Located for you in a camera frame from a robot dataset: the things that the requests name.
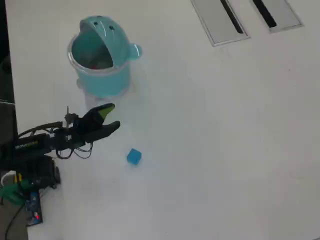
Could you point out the blue circuit board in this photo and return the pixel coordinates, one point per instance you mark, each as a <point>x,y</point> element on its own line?
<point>33,207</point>

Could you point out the teal whale shaped bin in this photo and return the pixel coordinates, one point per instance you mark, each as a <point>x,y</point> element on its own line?
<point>105,82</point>

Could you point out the small yellow connector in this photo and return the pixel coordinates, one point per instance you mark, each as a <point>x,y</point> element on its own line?
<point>18,177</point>

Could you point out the red lego block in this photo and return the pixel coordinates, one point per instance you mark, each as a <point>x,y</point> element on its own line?
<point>95,66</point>

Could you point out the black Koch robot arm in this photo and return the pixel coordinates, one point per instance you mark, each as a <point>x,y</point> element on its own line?
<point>27,147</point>

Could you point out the blue lego block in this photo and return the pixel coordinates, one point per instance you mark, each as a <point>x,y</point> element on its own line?
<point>133,157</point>

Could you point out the green table clamp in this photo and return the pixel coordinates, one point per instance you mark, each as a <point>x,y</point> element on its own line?
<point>10,193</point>

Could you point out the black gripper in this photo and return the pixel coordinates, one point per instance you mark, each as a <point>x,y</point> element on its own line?
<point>87,127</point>

